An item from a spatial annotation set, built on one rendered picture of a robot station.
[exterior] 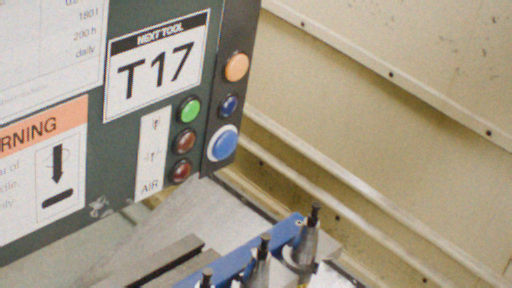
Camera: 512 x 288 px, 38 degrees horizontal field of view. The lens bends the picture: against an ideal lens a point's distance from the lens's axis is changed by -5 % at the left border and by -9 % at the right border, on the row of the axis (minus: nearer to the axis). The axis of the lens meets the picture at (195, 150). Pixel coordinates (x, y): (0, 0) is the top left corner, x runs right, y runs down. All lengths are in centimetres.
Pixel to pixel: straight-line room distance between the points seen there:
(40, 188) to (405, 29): 94
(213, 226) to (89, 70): 131
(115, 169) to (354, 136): 98
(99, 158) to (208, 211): 127
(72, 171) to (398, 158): 100
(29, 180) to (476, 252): 108
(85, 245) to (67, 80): 156
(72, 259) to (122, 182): 141
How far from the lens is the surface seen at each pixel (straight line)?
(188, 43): 60
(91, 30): 53
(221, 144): 69
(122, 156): 61
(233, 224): 182
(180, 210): 187
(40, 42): 50
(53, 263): 203
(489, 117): 136
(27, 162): 55
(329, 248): 123
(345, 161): 159
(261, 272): 108
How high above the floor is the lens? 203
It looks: 36 degrees down
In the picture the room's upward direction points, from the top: 8 degrees clockwise
